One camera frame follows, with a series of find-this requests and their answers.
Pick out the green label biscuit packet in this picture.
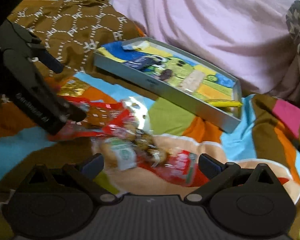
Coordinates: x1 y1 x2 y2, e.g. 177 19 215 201
100 137 137 171

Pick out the gold foil snack packet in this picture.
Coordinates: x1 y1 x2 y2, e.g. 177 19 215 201
57 79 90 97

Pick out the yellow snack bar packet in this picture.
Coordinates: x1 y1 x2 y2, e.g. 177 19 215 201
205 99 243 108

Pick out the brown PF patterned pillow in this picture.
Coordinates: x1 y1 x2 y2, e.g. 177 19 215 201
8 0 144 81

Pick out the pink hanging sheet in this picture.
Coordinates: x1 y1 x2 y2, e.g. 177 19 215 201
112 0 300 101

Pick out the rice cracker bar packet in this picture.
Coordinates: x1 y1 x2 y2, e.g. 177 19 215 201
178 70 205 94

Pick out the colourful cartoon bed blanket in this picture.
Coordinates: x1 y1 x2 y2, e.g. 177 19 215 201
0 69 300 240

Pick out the cream cartoon-man snack packet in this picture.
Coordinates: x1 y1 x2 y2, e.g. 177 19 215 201
122 96 153 134

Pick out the dark dried fish packet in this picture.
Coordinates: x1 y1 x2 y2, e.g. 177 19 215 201
159 69 173 81

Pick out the grey shallow box tray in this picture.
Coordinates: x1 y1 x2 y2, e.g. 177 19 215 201
94 37 242 133

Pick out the quail egg snack packet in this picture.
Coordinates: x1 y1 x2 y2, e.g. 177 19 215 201
124 125 211 188

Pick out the red spicy snack packet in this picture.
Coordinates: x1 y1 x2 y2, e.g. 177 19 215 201
47 96 130 141

